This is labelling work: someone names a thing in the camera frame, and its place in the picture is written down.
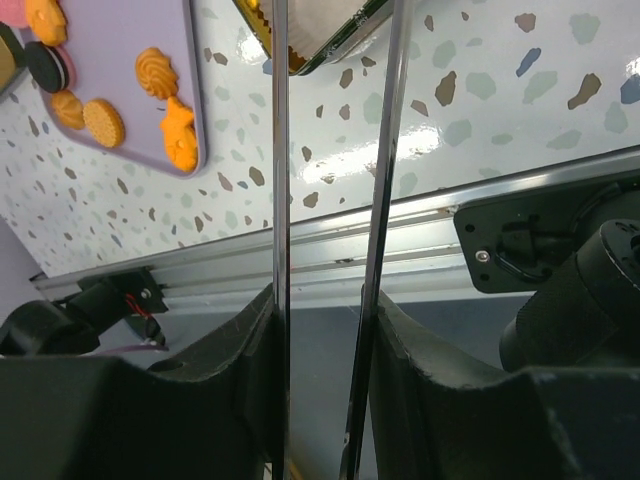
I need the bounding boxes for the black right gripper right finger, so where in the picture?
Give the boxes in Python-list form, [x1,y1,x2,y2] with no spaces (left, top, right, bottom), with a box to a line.
[369,296,639,479]

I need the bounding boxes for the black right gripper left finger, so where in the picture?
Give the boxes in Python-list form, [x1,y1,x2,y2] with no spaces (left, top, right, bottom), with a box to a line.
[1,287,276,479]

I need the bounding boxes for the lilac plastic tray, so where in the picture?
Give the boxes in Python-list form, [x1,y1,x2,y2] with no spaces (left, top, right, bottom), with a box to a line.
[0,0,209,179]

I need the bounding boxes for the metal tongs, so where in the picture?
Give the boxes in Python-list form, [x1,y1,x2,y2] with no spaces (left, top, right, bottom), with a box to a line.
[271,1,414,479]

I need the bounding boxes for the green gold cookie tin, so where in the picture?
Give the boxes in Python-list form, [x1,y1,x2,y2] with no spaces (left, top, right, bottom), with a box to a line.
[232,0,396,77]

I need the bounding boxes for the gold tin lid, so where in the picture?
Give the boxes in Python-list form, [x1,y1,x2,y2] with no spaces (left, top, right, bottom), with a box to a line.
[0,23,25,93]

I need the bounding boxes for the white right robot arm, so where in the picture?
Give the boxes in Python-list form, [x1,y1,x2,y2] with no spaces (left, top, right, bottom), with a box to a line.
[1,219,639,479]

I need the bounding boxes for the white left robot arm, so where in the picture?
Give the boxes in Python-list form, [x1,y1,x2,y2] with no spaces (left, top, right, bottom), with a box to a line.
[1,300,100,357]

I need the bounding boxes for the orange fish cookie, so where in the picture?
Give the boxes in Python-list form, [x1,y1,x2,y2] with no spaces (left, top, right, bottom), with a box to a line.
[160,96,198,173]
[25,0,67,46]

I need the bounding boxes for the round orange biscuit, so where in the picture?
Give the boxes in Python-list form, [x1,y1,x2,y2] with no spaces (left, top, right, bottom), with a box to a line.
[83,98,126,148]

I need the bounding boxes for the black round cookie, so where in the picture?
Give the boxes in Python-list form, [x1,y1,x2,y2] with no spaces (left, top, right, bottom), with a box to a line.
[24,41,76,94]

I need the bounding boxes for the orange swirl cookie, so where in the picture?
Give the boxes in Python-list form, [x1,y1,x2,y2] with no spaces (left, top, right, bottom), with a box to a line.
[135,47,178,100]

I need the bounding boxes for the pink round cookie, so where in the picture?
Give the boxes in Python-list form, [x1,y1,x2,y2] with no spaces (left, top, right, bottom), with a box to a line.
[0,0,29,29]

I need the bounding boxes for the white paper cup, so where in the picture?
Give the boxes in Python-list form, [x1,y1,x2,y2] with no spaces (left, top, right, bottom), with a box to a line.
[287,0,367,63]

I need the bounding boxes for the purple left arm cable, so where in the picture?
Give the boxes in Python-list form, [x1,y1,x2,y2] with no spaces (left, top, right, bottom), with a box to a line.
[94,339,167,357]

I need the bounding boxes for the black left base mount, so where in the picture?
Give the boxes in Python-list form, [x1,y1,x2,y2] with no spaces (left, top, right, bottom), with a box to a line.
[55,267,168,334]

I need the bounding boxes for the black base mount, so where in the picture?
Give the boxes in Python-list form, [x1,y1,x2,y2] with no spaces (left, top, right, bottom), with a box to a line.
[454,170,639,294]
[55,267,168,334]

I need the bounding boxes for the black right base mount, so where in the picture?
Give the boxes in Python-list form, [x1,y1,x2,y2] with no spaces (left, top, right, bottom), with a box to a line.
[454,170,639,294]

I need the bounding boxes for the aluminium front rail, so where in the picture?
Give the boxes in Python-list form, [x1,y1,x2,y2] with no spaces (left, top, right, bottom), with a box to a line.
[33,147,639,313]

